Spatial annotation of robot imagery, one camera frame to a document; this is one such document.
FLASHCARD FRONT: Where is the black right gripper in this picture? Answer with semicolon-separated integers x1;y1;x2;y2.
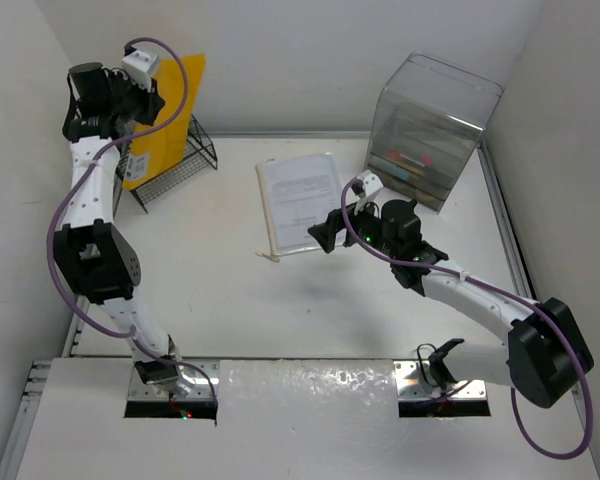
308;192;399;260

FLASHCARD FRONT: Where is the yellow clip file folder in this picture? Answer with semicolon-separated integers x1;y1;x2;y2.
122;52;207;191

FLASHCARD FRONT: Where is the blue translucent highlighter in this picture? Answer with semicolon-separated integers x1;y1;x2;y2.
391;170;409;181

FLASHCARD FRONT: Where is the orange black highlighter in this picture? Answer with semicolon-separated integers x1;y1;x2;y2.
387;150;406;163

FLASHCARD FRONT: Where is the yellow translucent highlighter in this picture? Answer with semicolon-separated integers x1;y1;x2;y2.
405;164;426;176

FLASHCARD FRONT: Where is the pink black highlighter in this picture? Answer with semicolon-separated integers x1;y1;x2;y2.
418;156;434;167

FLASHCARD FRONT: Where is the clear plastic drawer cabinet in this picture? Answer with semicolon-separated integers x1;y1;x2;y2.
365;52;504;212

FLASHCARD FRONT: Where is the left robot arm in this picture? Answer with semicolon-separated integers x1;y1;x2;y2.
47;62;183;392

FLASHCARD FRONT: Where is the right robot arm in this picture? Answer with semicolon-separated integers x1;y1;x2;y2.
308;200;594;408

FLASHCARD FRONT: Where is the white front cover panel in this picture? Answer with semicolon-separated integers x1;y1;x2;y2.
18;358;597;479

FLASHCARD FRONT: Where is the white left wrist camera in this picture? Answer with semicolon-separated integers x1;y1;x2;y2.
121;49;160;92

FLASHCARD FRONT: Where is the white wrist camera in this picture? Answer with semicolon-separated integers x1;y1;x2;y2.
352;170;383;213
121;49;160;92

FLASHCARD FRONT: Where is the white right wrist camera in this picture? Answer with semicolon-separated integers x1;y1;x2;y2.
352;170;383;213

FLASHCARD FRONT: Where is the black wire mesh rack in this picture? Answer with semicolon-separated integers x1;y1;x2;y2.
113;115;218;213

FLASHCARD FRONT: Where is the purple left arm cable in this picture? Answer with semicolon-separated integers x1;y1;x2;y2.
47;36;219;406

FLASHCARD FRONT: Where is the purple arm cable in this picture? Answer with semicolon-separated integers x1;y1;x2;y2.
340;178;594;459
47;36;219;406

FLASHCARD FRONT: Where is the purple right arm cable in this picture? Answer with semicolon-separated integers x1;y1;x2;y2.
340;178;594;459

